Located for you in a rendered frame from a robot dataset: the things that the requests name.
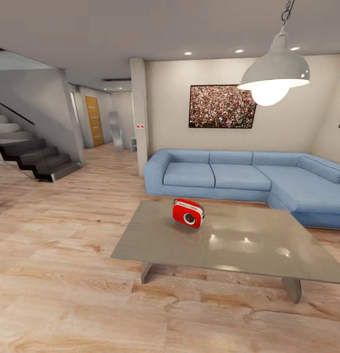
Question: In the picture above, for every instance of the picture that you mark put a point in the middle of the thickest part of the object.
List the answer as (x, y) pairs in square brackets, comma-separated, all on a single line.
[(221, 106)]

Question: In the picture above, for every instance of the standing mirror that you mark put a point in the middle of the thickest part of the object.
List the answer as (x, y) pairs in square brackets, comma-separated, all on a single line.
[(116, 132)]

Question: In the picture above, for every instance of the radio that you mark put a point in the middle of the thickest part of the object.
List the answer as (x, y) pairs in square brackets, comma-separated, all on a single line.
[(188, 213)]

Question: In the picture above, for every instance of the room light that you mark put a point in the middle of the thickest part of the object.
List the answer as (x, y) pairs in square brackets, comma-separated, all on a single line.
[(279, 63)]

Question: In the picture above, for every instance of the coffee table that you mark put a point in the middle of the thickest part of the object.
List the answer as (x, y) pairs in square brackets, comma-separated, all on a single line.
[(259, 241)]

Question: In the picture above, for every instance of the stairs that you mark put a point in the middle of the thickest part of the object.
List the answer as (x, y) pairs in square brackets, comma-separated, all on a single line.
[(20, 146)]

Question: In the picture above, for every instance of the sofa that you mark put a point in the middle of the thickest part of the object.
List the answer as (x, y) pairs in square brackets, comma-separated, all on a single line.
[(305, 185)]

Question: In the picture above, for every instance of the door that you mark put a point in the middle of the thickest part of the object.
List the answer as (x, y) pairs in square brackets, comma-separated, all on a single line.
[(94, 119)]

